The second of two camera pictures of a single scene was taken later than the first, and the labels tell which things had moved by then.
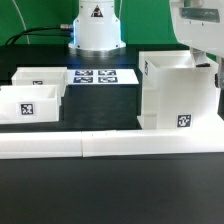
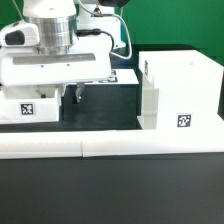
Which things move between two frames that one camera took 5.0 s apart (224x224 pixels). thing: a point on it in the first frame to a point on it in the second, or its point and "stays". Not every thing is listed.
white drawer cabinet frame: [176, 93] stays
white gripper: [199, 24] to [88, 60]
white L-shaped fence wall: [104, 143] stays
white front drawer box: [29, 104] stays
